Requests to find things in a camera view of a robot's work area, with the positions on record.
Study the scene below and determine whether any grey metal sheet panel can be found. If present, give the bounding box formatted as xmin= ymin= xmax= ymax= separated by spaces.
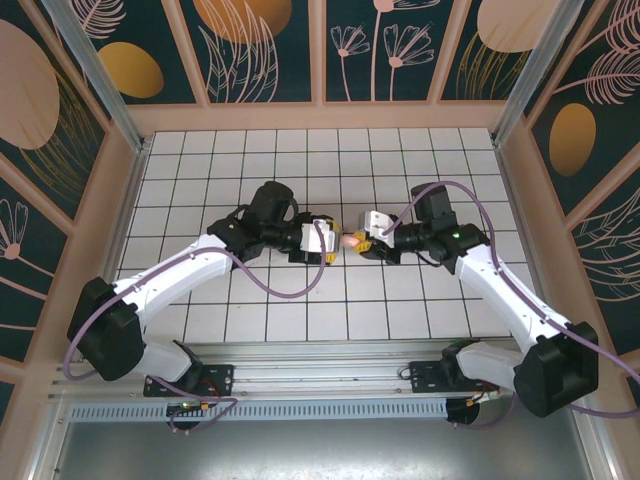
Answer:
xmin=47 ymin=419 xmax=596 ymax=480

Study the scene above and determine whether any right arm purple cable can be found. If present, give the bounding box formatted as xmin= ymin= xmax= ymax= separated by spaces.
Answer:
xmin=382 ymin=179 xmax=640 ymax=431

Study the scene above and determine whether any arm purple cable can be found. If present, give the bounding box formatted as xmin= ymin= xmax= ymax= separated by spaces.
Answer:
xmin=382 ymin=179 xmax=640 ymax=431
xmin=66 ymin=227 xmax=335 ymax=435

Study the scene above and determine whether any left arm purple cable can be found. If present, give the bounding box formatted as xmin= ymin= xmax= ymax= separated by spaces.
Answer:
xmin=66 ymin=227 xmax=335 ymax=435

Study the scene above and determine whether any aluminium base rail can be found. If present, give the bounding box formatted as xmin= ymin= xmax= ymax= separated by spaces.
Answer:
xmin=47 ymin=342 xmax=589 ymax=401

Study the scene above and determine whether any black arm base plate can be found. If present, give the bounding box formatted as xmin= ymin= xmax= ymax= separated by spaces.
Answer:
xmin=143 ymin=363 xmax=236 ymax=400
xmin=407 ymin=359 xmax=501 ymax=397

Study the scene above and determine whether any grey slotted cable duct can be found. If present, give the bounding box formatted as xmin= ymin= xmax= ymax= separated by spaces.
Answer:
xmin=69 ymin=401 xmax=450 ymax=422

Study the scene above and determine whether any aluminium corner post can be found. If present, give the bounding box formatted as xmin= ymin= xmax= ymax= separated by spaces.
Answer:
xmin=491 ymin=0 xmax=597 ymax=147
xmin=41 ymin=0 xmax=153 ymax=153

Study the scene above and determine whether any small wired connector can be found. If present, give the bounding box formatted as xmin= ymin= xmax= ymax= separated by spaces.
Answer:
xmin=167 ymin=398 xmax=224 ymax=416
xmin=464 ymin=389 xmax=501 ymax=406

